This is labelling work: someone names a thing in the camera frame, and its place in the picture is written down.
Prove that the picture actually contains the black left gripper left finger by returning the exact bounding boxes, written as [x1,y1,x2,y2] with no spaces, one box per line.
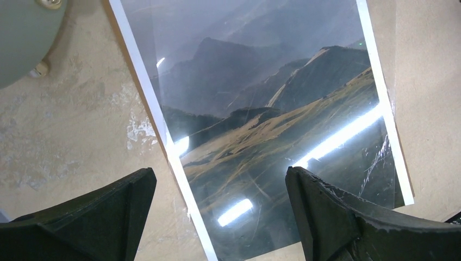
[1,168,157,260]

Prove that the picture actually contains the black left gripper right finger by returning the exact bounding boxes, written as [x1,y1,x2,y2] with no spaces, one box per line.
[285,167,460,260]

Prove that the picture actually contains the mountain landscape photo print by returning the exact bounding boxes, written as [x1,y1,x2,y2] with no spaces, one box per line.
[108,0,415,261]

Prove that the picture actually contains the round white drawer cabinet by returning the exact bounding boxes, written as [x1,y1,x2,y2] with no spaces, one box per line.
[1,0,68,88]

